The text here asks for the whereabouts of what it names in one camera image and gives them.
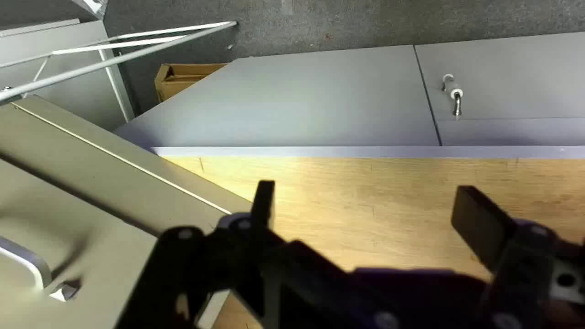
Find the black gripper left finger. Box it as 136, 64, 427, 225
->
118, 179, 343, 329

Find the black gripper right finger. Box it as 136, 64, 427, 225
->
449, 185, 585, 329

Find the grey blue storage cabinet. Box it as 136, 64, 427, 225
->
111, 30, 585, 161

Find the beige drawer cabinet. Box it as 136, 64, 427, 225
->
0, 94, 252, 329

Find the beige drawer front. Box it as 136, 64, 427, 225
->
0, 156, 160, 329

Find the silver key in lock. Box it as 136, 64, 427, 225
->
449, 88, 465, 119

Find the brown cardboard box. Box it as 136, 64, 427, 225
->
151, 61, 228, 105

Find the white grey panel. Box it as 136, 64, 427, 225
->
0, 17, 136, 134

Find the white metal rod frame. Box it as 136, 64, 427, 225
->
0, 19, 239, 106

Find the silver drawer handle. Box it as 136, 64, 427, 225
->
0, 234, 54, 293

